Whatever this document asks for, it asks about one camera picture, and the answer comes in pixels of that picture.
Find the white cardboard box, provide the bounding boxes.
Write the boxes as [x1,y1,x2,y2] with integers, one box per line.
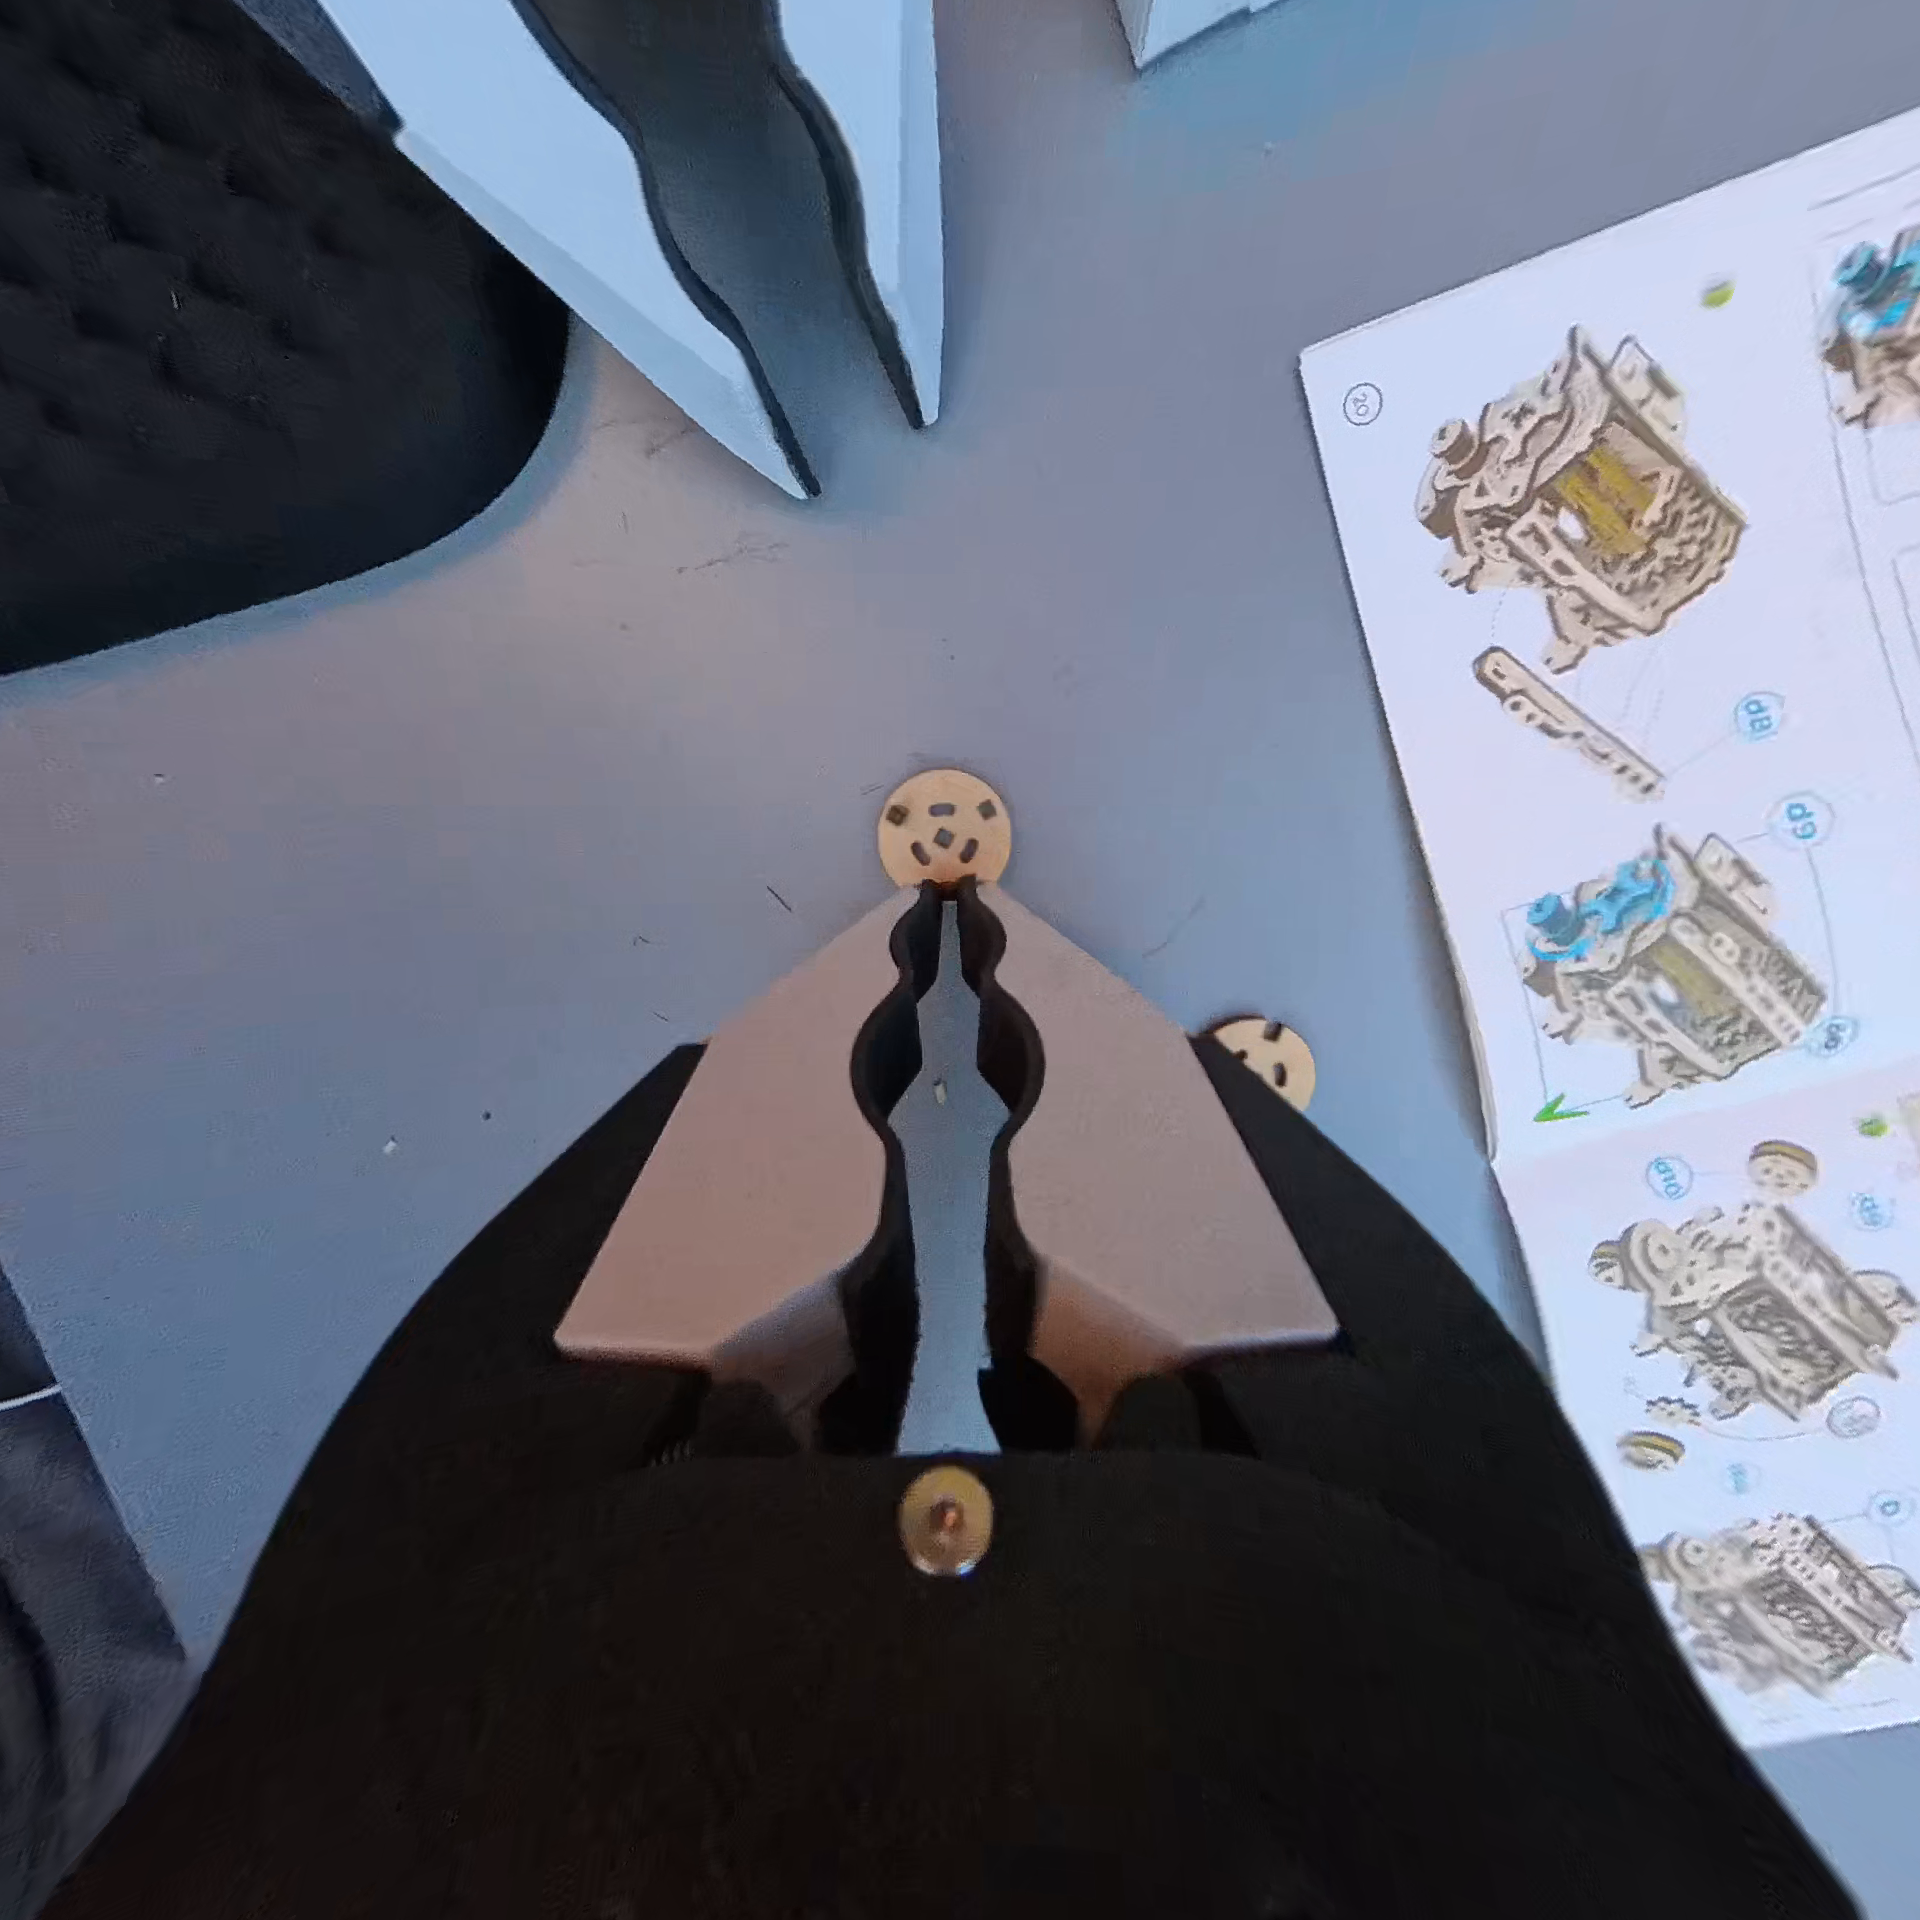
[1117,0,1295,73]

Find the black padded mat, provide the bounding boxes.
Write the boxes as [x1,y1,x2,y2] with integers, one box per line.
[0,0,571,678]

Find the white instruction booklet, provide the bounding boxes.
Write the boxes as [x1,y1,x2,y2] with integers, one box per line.
[1297,106,1920,1748]

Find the grey desk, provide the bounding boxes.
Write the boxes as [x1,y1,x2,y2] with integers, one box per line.
[0,0,1920,1920]

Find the notched round wooden disc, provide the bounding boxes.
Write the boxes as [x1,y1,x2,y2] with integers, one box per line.
[1209,1014,1320,1116]

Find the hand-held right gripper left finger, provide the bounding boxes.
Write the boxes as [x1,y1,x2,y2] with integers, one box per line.
[554,881,938,1447]

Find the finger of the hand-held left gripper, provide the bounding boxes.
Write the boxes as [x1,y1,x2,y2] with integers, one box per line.
[517,0,945,433]
[316,0,823,501]

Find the round wooden disc with pegs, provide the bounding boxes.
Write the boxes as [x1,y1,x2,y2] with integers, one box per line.
[877,767,1012,899]

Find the dark trousers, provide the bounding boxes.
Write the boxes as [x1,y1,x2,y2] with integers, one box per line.
[0,1266,190,1920]

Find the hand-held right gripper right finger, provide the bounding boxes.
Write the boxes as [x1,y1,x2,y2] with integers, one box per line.
[950,875,1341,1447]

